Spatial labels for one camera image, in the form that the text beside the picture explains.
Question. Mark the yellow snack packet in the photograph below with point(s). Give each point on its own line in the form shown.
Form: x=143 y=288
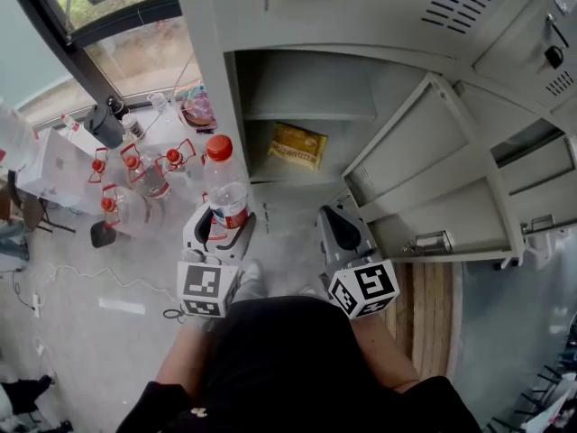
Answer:
x=297 y=147

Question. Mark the white power strip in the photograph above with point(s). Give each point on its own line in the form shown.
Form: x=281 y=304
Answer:
x=36 y=305

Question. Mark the brown chair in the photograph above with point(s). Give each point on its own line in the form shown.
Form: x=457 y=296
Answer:
x=29 y=210

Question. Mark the black kettle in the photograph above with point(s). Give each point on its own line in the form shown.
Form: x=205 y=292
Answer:
x=104 y=126

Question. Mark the group of clear water jugs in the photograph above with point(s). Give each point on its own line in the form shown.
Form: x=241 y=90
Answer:
x=149 y=183

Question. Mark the grey metal locker cabinet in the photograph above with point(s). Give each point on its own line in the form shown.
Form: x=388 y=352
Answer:
x=338 y=16

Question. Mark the clear water bottle red cap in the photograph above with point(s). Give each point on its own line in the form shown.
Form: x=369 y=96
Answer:
x=225 y=183

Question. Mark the person's right forearm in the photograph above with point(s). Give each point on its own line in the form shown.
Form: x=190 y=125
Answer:
x=383 y=354

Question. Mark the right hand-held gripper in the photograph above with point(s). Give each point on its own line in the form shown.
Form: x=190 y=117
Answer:
x=369 y=284

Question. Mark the person's left white shoe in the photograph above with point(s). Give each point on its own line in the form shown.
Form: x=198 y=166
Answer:
x=252 y=282

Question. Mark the wooden slat pallet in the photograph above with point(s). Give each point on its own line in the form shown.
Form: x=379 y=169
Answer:
x=424 y=318

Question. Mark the small red-capped bottle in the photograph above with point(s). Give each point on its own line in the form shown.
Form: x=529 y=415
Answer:
x=70 y=123

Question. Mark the black scissors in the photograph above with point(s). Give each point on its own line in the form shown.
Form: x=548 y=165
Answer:
x=173 y=314

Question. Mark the small clear plastic bottle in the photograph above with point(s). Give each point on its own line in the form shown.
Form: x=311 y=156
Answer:
x=158 y=102

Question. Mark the black plastic stool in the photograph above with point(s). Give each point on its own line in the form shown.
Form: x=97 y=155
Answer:
x=103 y=235

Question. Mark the person's left forearm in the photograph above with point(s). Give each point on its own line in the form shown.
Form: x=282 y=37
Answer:
x=182 y=359

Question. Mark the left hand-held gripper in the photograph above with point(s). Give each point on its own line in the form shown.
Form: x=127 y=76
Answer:
x=200 y=282

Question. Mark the black framed window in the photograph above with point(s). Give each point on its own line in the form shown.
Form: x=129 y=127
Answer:
x=90 y=39

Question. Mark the person's right white shoe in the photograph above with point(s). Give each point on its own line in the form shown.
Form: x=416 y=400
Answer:
x=306 y=290

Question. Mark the person's white shoe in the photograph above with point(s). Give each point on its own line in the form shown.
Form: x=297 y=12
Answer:
x=306 y=290
x=252 y=282

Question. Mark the large clear plastic barrel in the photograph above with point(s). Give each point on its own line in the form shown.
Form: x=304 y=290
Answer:
x=15 y=138

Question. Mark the white paper strip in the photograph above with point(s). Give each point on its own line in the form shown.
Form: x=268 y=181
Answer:
x=121 y=306

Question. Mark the small white-lidded jar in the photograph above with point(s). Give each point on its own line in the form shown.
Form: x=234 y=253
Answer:
x=131 y=126

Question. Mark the person's black shirt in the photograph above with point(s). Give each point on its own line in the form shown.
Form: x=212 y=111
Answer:
x=288 y=368

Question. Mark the black metal rack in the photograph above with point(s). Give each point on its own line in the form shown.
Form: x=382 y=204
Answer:
x=541 y=386

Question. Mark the colourful patterned bag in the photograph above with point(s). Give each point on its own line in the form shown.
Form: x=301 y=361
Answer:
x=198 y=106

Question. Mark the white table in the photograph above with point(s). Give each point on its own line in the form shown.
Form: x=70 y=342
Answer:
x=58 y=169

